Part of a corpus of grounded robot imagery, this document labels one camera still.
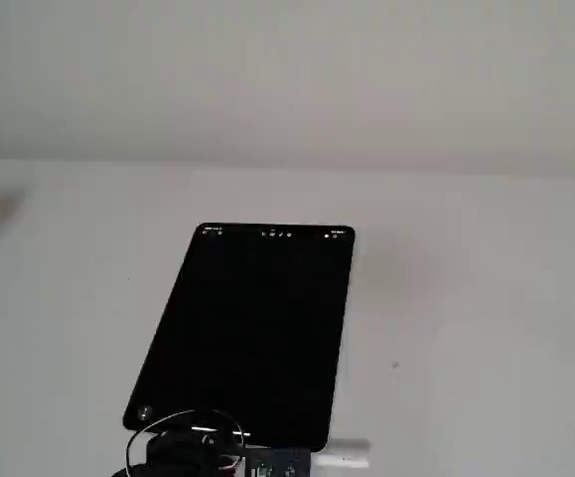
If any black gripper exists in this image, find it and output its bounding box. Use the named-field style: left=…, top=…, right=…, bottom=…
left=201, top=430, right=249, bottom=477

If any white stylus pencil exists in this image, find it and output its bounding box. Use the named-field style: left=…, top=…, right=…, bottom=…
left=310, top=452, right=370, bottom=470

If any black tablet with dark screen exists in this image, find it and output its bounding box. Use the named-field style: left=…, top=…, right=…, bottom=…
left=122, top=223, right=357, bottom=454

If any small camera circuit board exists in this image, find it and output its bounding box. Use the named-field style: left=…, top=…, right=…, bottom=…
left=244, top=445, right=313, bottom=477

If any thin black looping cable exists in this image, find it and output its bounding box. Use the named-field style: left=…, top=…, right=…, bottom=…
left=125, top=408, right=248, bottom=477

